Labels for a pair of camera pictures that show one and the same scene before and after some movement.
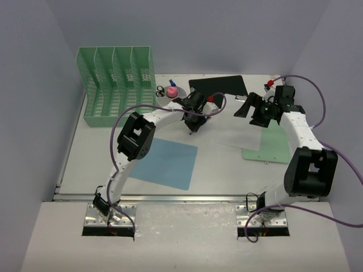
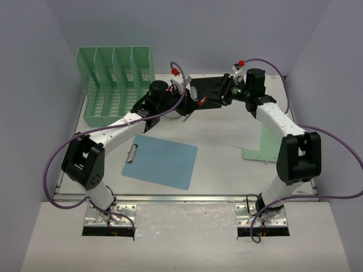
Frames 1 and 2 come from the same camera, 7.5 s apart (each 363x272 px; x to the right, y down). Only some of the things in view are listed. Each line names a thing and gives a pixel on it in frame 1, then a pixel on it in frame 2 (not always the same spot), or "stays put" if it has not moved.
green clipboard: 274,148 stays put
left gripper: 194,123 to 184,106
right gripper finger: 243,111 to 225,93
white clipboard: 234,131 stays put
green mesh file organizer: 112,79 stays put
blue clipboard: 168,163 stays put
